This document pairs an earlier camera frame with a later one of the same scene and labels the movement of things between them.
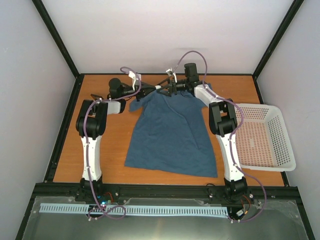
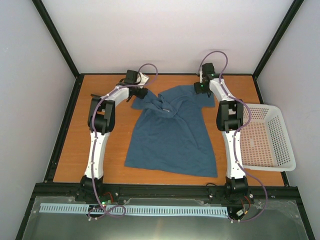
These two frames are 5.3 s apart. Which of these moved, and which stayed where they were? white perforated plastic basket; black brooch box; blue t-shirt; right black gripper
Moved: right black gripper
Stayed: black brooch box; blue t-shirt; white perforated plastic basket
